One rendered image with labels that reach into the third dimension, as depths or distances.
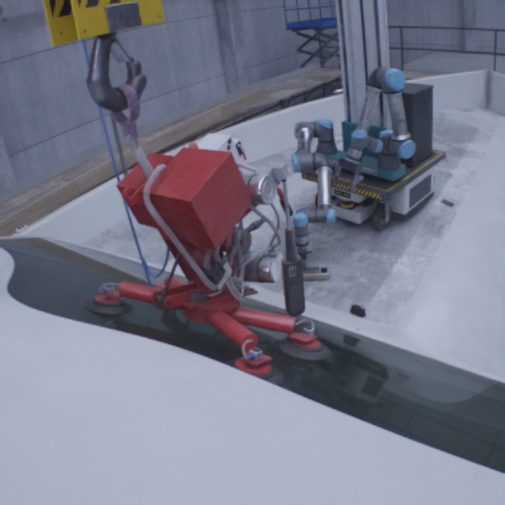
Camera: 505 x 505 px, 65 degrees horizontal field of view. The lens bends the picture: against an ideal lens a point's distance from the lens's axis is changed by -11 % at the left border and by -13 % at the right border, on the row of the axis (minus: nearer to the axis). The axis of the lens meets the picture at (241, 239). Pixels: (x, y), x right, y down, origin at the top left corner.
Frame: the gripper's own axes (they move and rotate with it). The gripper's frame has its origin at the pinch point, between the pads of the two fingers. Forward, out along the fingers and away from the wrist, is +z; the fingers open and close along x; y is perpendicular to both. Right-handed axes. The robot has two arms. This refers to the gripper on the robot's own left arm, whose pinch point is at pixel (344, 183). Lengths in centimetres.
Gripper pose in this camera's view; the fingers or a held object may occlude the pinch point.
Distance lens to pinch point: 254.5
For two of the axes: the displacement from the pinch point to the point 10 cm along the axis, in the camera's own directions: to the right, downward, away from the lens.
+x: 5.8, 4.4, -6.8
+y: -7.7, 0.2, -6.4
